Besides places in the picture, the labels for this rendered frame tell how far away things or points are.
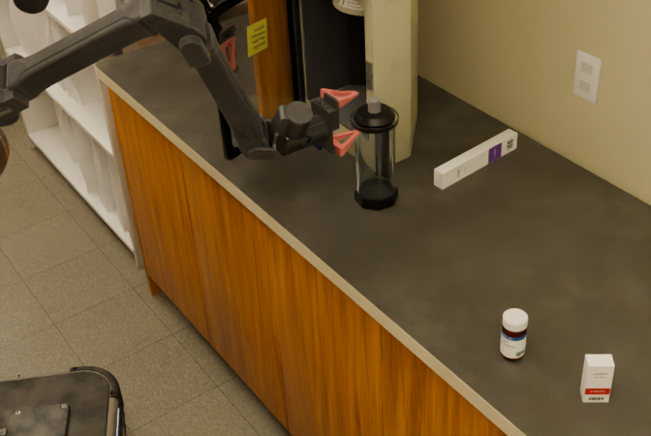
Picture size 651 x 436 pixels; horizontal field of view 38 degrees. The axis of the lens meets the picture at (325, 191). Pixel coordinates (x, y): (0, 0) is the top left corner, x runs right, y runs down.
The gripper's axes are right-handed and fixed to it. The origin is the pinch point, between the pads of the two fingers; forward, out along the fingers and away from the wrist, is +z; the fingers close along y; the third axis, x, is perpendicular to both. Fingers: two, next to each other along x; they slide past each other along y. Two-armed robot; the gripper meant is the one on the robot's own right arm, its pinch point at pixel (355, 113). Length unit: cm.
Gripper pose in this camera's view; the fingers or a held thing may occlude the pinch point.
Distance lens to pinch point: 208.5
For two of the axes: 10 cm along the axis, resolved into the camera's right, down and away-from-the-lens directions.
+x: -5.8, -4.3, 6.9
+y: -0.5, -8.3, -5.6
